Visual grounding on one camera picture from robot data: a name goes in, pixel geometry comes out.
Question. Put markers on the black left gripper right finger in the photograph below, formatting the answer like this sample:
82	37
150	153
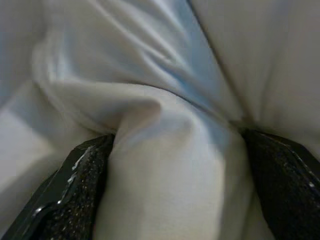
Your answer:
287	187

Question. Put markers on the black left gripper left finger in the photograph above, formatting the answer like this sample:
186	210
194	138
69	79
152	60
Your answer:
75	195

